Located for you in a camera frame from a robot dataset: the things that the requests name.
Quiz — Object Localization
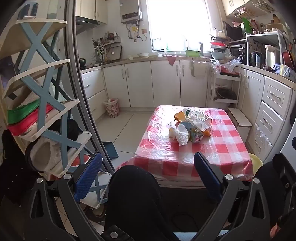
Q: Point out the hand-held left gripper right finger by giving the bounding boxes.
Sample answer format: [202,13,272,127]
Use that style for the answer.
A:
[194,152,271,241]

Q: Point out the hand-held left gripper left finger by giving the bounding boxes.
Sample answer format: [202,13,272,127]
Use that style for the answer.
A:
[29,152,103,241]

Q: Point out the yellow plastic bin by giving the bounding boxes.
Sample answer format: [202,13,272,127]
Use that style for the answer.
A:
[248,153,264,176]

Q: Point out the colourful drink carton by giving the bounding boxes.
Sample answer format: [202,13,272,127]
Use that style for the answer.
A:
[183,122,205,143]

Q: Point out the white paper wrapper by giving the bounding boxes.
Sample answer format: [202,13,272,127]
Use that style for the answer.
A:
[170,120,189,147]

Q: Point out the clear plastic bottle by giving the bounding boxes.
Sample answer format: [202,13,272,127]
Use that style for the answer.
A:
[183,108,213,131]

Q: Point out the person's right hand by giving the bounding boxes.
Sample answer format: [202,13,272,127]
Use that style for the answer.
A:
[270,222,282,240]

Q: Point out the dark dustpan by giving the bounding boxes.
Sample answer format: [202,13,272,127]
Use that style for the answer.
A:
[102,141,119,160]

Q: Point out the white fluffy slipper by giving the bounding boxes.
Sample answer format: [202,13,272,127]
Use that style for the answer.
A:
[25,137,70,173]

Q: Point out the black shoe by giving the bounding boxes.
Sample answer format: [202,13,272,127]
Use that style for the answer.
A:
[59,118,80,142]

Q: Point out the red checked plastic tablecloth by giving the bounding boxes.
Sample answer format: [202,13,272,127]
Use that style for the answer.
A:
[116,105,253,182]

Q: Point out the white step stool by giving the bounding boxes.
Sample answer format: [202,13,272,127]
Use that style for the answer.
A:
[228,107,253,142]

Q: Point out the floral waste bin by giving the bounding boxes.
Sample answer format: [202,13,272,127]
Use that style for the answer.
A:
[103,98,119,118]

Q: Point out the red slipper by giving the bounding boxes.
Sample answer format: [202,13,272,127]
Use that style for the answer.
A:
[8,104,55,137]

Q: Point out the dark frying pan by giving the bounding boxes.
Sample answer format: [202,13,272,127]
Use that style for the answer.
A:
[213,88,237,101]

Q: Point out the white drawer cabinets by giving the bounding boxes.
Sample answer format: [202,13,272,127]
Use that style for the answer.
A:
[235,64,296,163]

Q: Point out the green slipper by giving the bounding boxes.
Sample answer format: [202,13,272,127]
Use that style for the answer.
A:
[7,98,41,124]

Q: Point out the white storage trolley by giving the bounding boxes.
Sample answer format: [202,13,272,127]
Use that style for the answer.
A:
[207,59,242,108]

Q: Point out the white base cabinets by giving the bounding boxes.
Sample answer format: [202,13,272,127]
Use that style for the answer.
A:
[80,57,210,123]

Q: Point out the white bag with red print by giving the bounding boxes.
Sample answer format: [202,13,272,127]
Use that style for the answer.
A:
[210,59,221,75]

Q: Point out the silver foil bag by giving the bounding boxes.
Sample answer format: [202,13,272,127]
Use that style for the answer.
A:
[283,66,296,80]

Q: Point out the clear plastic bag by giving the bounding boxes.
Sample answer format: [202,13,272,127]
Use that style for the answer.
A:
[221,58,242,73]

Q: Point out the blue bag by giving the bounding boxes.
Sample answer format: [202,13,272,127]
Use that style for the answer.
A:
[273,64,287,75]

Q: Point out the pink hanging cloth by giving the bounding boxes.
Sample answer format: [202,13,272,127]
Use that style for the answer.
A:
[165,55,179,66]

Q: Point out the red pan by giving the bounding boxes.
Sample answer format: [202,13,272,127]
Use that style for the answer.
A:
[282,50,295,65]

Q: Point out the dark kettle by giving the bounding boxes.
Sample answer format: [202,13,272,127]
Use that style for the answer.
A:
[250,51,263,68]

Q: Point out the stack of bowls and basins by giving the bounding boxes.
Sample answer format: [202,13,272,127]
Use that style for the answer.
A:
[210,35,228,59]

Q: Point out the black oven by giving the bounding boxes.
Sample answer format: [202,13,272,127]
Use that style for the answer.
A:
[229,44,247,65]

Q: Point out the white thermos pot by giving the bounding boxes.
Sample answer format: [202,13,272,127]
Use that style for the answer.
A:
[265,44,281,67]

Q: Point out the white and blue shoe rack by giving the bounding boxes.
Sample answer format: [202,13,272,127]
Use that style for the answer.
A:
[0,0,110,209]

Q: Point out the white countertop shelf rack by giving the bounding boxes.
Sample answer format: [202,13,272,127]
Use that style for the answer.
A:
[245,23,296,70]

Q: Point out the range hood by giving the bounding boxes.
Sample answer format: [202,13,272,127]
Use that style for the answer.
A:
[75,16,100,35]

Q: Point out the kitchen window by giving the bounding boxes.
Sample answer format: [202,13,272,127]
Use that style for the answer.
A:
[147,0,212,52]

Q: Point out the green cutting board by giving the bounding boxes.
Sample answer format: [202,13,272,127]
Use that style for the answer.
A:
[242,18,251,34]

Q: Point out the grey water heater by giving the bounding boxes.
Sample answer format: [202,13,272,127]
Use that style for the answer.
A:
[119,0,143,24]

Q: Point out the metal sliding door frame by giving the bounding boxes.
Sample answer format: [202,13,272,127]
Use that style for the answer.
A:
[63,0,116,173]

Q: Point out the black wire rack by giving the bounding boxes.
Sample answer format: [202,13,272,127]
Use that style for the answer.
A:
[109,45,123,61]

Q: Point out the wall utensil shelf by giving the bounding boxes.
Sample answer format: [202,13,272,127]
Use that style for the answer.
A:
[93,31,122,49]

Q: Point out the white wall cabinets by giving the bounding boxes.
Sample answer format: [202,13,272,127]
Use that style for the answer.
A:
[75,0,109,25]

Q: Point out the white wire basket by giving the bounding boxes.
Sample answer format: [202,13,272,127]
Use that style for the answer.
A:
[233,5,253,18]

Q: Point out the white corner wall cabinet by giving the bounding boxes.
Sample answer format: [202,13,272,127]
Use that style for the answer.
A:
[221,0,257,16]

